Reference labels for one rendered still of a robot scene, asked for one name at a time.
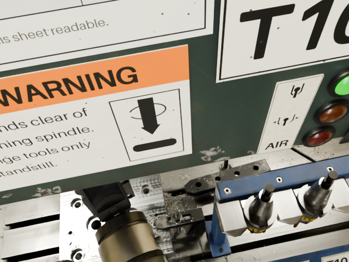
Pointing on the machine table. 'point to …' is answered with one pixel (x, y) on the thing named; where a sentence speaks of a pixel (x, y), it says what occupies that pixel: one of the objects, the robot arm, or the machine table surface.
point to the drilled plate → (65, 198)
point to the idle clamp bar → (206, 187)
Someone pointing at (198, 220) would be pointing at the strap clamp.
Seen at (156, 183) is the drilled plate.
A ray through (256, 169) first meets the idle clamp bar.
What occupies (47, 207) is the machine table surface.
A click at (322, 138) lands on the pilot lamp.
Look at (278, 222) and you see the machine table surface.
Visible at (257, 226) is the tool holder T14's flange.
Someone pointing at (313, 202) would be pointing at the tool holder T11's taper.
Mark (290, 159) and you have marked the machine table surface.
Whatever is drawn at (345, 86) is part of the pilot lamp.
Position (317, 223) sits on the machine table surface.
